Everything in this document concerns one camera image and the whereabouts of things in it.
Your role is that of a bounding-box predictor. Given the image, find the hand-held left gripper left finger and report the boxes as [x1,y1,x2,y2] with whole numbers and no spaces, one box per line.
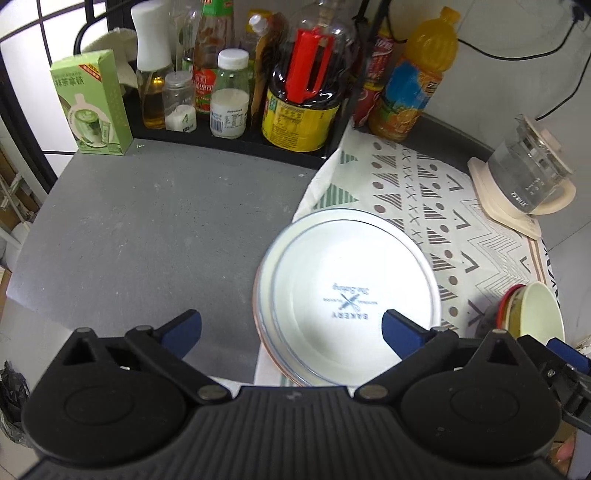
[59,310,232,407]

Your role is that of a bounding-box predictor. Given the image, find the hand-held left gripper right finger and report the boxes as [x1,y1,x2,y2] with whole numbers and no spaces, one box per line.
[353,310,533,408]

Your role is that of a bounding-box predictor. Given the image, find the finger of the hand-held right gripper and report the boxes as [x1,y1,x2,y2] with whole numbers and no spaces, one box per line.
[516,335,591,432]

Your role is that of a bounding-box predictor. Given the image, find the yellow and red bowls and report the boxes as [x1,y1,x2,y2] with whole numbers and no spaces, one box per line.
[501,281,566,354]

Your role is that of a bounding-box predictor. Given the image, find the white printed plate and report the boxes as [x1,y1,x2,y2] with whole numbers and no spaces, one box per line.
[270,217,443,387]

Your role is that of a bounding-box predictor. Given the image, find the red bowl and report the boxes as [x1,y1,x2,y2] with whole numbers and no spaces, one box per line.
[496,284,528,329]

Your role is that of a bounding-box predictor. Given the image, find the white rimmed plate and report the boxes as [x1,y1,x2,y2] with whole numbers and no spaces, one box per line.
[252,209,444,387]

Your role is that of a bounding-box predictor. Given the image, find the patterned cloth mat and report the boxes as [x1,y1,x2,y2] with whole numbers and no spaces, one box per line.
[254,117,562,387]

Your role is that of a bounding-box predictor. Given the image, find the cream kettle base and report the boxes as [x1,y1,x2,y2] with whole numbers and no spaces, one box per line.
[467,157,578,241]

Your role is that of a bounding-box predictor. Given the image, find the black plastic bag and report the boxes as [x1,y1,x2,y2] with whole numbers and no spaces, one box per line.
[0,360,37,449]

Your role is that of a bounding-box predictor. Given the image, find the black metal rack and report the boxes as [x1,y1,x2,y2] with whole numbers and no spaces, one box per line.
[122,0,391,169]

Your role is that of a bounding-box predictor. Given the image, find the small salt jar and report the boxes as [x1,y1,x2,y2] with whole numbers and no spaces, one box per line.
[161,71,198,133]

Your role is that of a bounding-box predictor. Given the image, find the white milk bottle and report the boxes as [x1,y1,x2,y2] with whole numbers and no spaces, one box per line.
[210,48,250,140]

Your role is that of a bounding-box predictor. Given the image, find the green tea box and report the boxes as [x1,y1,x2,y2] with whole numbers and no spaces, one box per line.
[50,49,135,157]

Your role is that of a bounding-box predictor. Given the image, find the orange juice bottle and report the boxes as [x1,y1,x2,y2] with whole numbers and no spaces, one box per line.
[368,6,461,142]

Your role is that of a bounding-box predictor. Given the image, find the oil bottle white cap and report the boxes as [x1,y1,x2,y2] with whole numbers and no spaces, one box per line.
[130,0,175,130]

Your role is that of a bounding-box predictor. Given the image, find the yellow cap bottle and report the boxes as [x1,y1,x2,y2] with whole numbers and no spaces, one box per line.
[246,11,279,131]

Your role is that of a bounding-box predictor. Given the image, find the white cloth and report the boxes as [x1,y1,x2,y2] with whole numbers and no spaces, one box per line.
[80,27,140,89]

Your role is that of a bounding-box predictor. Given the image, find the clear glass bottle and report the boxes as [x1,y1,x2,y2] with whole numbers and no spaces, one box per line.
[172,0,205,75]

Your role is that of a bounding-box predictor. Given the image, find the glass kettle cream handle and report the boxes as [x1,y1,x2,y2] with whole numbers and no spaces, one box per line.
[487,114,576,216]

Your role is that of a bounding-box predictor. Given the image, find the soy sauce bottle red handle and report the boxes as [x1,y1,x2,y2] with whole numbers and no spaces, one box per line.
[261,0,359,153]

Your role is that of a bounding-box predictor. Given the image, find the black kettle cable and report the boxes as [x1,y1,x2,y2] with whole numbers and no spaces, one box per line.
[534,44,591,121]

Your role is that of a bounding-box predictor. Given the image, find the black metal frame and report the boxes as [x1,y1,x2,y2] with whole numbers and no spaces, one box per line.
[0,0,116,186]

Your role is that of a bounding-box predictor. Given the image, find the black power cable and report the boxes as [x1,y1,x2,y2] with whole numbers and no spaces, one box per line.
[455,0,585,61]

